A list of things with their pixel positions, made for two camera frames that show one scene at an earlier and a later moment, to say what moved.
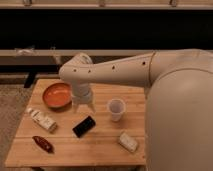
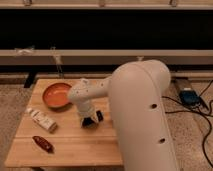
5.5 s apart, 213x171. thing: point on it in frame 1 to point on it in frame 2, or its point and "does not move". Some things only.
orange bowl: [57, 97] does not move
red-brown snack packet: [43, 144] does not move
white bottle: [43, 120] does not move
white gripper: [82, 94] to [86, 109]
